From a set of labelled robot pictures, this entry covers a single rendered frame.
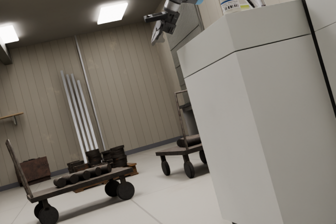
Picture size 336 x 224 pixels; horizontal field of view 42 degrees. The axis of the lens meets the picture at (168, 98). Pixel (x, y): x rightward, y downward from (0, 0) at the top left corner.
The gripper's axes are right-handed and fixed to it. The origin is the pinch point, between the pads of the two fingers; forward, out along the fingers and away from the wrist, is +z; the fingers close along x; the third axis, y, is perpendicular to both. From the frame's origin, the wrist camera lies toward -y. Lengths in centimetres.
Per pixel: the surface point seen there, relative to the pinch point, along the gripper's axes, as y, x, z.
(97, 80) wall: 234, 837, 410
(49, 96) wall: 124, 821, 481
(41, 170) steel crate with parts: 124, 635, 578
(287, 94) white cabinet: 29, -77, -21
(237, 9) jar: 5, -56, -41
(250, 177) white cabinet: 30, -83, 16
